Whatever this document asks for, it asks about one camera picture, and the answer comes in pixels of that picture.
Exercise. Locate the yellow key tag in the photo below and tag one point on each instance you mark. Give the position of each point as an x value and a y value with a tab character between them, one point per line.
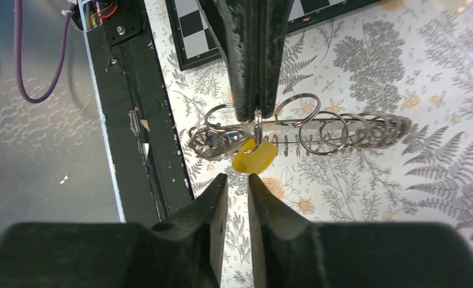
252	159

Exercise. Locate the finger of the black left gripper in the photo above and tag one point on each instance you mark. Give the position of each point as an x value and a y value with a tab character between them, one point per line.
274	51
236	51

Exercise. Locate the black white chessboard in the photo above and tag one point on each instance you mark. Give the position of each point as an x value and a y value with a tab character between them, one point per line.
206	30

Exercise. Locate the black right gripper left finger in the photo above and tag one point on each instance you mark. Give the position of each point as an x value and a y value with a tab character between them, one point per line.
187	248

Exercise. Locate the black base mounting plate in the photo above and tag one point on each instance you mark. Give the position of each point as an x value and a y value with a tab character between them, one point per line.
151	178

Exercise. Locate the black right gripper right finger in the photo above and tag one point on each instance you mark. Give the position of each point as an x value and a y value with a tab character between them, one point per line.
285	246

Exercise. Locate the floral patterned table mat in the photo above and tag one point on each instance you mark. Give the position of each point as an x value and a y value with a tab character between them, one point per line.
409	58

